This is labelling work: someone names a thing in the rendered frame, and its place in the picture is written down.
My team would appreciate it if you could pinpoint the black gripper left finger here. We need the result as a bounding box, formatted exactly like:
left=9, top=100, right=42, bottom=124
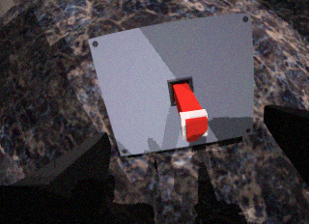
left=0, top=132, right=112, bottom=224

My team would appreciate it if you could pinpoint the grey sloped panel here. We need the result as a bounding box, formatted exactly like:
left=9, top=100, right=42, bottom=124
left=88, top=13, right=255, bottom=155

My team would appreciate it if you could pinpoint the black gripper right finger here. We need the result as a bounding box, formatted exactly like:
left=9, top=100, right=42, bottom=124
left=263, top=104, right=309, bottom=186

